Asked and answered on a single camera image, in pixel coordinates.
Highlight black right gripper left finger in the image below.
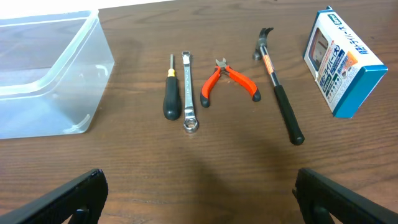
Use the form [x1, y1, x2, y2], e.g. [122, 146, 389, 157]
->
[1, 169, 108, 223]

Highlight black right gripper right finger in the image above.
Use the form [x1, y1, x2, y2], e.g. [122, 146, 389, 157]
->
[292, 168, 397, 224]

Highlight small black claw hammer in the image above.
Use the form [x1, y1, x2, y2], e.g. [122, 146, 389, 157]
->
[252, 27, 305, 146]

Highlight blue white screwdriver box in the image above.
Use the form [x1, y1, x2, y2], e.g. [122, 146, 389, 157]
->
[303, 6, 388, 119]

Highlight silver ring wrench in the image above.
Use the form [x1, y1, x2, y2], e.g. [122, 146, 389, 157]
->
[182, 51, 198, 133]

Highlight orange black cutting pliers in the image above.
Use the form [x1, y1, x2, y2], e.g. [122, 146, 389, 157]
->
[200, 57, 262, 108]

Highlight clear plastic container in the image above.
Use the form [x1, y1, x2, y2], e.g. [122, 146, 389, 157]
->
[1, 9, 114, 139]

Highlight black yellow screwdriver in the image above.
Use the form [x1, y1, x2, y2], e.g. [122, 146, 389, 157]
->
[163, 54, 182, 120]

